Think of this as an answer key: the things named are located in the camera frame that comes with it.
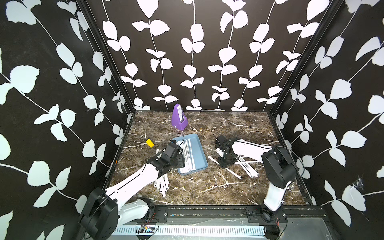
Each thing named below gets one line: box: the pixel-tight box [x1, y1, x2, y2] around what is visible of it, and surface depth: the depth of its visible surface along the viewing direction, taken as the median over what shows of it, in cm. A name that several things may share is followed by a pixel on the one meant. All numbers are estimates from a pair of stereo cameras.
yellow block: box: [146, 138, 155, 148], surface depth 103 cm
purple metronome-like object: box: [171, 103, 188, 131], surface depth 106 cm
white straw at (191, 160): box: [187, 138, 196, 172], surface depth 95 cm
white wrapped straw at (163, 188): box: [161, 178, 166, 198], surface depth 84 cm
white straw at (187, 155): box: [183, 138, 193, 173], surface depth 97 cm
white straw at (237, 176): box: [225, 167, 243, 180], surface depth 90 cm
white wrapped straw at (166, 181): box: [164, 173, 170, 190], surface depth 87 cm
